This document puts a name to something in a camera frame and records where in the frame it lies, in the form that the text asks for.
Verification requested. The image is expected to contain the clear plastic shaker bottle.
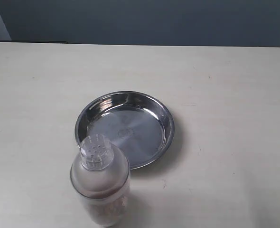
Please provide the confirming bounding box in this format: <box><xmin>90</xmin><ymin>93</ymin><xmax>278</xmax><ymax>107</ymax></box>
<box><xmin>70</xmin><ymin>134</ymin><xmax>130</xmax><ymax>227</ymax></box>

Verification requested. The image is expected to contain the round stainless steel plate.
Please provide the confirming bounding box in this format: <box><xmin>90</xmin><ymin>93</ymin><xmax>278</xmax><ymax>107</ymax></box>
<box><xmin>75</xmin><ymin>91</ymin><xmax>175</xmax><ymax>170</ymax></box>

